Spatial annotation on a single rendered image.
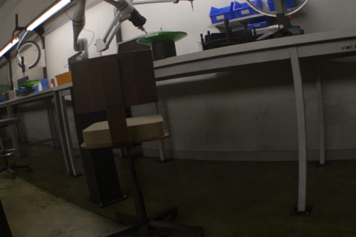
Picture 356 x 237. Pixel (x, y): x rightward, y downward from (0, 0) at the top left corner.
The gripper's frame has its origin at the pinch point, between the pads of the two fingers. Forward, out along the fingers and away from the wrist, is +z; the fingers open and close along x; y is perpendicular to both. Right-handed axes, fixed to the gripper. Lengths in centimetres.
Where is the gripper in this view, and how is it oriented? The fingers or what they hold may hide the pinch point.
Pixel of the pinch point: (146, 32)
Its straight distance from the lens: 166.0
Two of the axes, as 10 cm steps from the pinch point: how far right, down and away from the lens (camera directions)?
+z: 5.5, 4.6, 6.9
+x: -8.0, 0.7, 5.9
